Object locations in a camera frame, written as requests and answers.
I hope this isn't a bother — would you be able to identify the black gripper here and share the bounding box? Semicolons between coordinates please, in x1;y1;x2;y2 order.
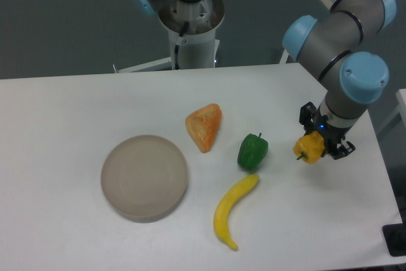
299;102;355;160

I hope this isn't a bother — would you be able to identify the yellow toy pepper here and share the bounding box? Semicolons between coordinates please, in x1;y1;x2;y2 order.
293;131;325;164

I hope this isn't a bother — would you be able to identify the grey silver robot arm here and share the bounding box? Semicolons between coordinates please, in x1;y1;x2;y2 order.
135;0;396;159

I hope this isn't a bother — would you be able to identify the green toy pepper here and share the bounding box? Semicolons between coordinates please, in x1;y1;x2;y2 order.
237;133;268;171

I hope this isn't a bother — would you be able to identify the beige round plate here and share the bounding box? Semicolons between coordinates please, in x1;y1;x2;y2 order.
100;135;188;223

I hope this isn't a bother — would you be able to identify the orange toy bread wedge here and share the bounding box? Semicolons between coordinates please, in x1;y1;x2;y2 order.
185;103;222;153

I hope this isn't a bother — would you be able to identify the black clamp at table edge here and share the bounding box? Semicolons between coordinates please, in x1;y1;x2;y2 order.
382;223;405;257

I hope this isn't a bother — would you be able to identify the yellow toy banana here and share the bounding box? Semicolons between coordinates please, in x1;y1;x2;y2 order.
213;174;259;251

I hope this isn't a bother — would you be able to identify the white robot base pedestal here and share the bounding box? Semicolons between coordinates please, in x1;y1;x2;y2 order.
159;0;225;70

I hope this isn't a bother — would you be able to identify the white frame rail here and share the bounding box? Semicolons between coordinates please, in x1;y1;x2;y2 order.
112;57;172;74

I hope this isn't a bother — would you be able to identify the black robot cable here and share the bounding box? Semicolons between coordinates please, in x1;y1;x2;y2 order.
174;21;190;70

